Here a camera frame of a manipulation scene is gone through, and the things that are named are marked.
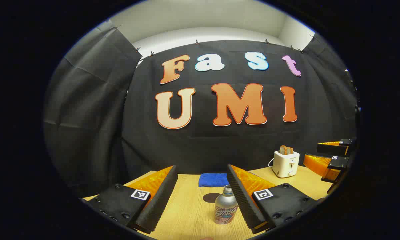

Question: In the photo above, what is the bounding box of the blue folded towel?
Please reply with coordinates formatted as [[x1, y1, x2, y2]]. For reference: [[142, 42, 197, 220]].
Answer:
[[198, 173, 230, 188]]

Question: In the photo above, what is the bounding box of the white toaster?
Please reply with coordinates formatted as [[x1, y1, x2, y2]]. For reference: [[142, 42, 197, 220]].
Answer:
[[272, 150, 300, 178]]

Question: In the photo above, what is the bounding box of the silver water bottle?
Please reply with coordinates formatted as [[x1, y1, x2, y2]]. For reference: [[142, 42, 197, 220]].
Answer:
[[214, 184, 239, 225]]

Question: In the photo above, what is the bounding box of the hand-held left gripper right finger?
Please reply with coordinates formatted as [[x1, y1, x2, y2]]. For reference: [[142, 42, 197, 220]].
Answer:
[[227, 164, 320, 234]]

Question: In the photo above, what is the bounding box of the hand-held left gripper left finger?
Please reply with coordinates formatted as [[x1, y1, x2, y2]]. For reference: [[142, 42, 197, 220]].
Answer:
[[87, 165, 179, 234]]

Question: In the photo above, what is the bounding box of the dark round coaster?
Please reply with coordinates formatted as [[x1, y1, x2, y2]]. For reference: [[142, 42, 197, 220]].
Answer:
[[203, 193, 222, 204]]

